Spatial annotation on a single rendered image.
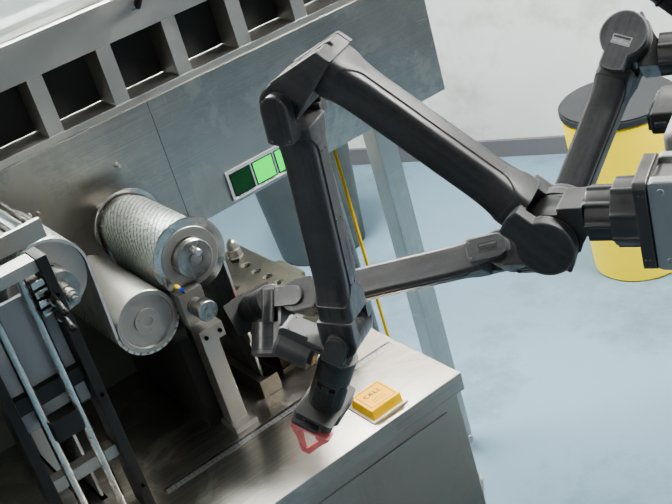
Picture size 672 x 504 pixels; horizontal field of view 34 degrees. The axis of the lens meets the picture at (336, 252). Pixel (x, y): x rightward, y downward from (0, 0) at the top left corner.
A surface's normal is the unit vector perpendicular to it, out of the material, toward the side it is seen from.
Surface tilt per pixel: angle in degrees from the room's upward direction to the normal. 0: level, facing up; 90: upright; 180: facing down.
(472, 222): 0
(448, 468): 90
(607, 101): 53
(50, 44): 90
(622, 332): 0
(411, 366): 0
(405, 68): 90
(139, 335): 90
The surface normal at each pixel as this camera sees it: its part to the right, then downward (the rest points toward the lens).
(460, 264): -0.61, -0.10
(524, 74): -0.40, 0.53
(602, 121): -0.42, -0.17
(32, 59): 0.58, 0.25
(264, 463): -0.25, -0.85
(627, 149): -0.11, 0.54
